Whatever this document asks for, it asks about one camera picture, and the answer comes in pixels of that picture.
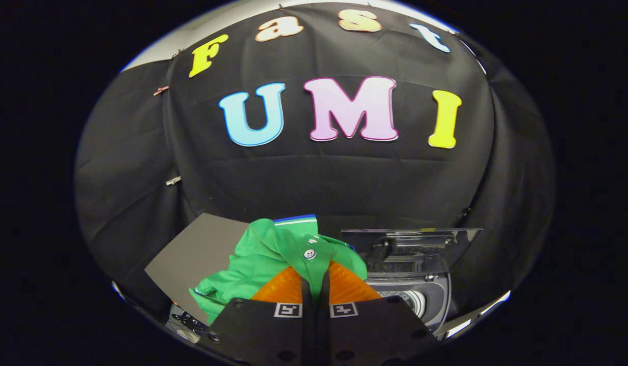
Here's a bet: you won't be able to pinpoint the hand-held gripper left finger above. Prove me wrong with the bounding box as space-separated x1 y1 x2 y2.
197 265 314 366

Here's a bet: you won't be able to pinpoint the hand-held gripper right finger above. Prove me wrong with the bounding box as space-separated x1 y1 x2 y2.
319 260 441 366

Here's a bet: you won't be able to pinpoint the dark washing machine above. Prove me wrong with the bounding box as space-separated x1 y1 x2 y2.
367 273 453 336

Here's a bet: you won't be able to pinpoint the green polo shirt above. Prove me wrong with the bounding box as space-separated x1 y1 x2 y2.
189 214 368 326

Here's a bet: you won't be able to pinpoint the black backdrop cloth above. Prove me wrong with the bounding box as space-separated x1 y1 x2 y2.
74 3 556 326

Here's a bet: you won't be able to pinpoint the black metal bracket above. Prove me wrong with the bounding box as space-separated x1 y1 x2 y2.
169 304 211 340

